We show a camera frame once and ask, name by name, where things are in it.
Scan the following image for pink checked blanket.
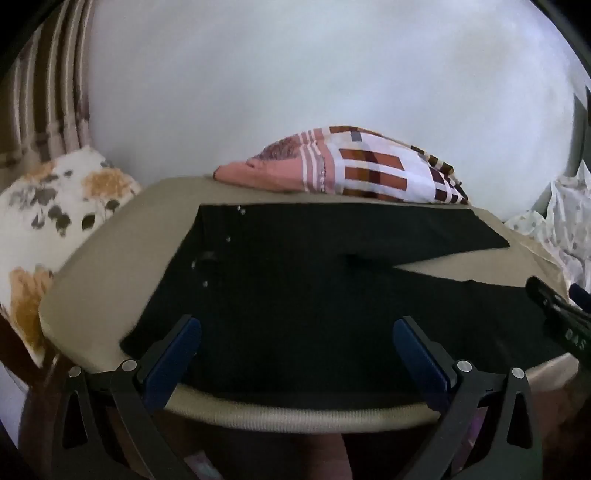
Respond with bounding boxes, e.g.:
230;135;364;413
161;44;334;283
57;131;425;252
213;124;469;205

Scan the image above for striped brown curtain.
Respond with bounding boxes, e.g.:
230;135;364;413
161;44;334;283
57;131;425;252
0;0;100;171

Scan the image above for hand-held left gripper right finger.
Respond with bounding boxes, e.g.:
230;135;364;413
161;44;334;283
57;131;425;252
392;316;543;480

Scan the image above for white dotted cloth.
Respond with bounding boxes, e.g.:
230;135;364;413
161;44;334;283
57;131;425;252
505;161;591;301

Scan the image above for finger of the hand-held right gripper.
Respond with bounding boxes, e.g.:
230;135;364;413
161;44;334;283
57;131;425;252
525;276;561;315
569;282;591;308

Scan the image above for floral pillow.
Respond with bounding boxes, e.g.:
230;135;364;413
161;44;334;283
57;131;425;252
0;145;141;367

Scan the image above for beige mattress pad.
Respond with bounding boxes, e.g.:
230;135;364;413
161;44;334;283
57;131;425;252
39;178;580;435

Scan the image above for black pants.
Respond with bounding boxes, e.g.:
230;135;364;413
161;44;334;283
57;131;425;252
119;203;571;409

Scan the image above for dark wooden bed frame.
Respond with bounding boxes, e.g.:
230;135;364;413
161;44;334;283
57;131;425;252
0;302;63;416

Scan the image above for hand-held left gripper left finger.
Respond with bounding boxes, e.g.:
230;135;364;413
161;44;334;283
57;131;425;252
51;315;204;480

